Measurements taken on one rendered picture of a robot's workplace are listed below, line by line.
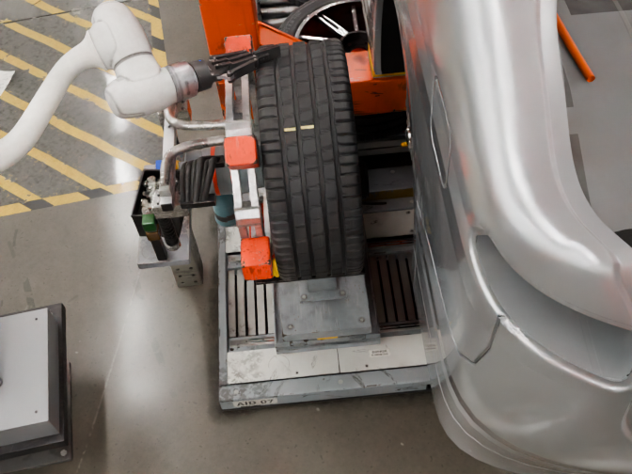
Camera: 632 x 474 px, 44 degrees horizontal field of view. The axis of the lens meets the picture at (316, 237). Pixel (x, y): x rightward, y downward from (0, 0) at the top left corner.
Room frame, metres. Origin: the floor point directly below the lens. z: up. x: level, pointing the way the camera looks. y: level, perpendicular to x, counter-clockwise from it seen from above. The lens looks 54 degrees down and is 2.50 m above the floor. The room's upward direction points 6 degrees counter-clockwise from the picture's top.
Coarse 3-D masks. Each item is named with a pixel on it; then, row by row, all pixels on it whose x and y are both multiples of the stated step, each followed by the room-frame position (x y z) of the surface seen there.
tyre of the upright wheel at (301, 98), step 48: (288, 48) 1.59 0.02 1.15; (336, 48) 1.56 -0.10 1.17; (288, 96) 1.40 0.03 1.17; (336, 96) 1.38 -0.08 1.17; (288, 144) 1.28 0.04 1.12; (336, 144) 1.28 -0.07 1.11; (288, 192) 1.20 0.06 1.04; (336, 192) 1.19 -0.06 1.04; (288, 240) 1.15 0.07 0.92; (336, 240) 1.14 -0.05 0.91
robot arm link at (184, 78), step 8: (176, 64) 1.46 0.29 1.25; (184, 64) 1.46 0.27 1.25; (176, 72) 1.43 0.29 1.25; (184, 72) 1.43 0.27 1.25; (192, 72) 1.43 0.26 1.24; (176, 80) 1.41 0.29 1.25; (184, 80) 1.42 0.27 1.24; (192, 80) 1.42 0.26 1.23; (176, 88) 1.40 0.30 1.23; (184, 88) 1.40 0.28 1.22; (192, 88) 1.41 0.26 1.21; (184, 96) 1.40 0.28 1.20; (192, 96) 1.41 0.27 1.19
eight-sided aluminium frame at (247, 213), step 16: (240, 80) 1.54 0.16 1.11; (240, 96) 1.70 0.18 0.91; (256, 96) 1.70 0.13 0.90; (256, 112) 1.70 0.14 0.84; (240, 128) 1.36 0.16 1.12; (256, 128) 1.70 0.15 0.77; (256, 176) 1.29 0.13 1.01; (240, 192) 1.24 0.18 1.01; (256, 192) 1.24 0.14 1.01; (240, 208) 1.22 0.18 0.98; (256, 208) 1.21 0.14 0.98; (240, 224) 1.20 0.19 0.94; (256, 224) 1.20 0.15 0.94
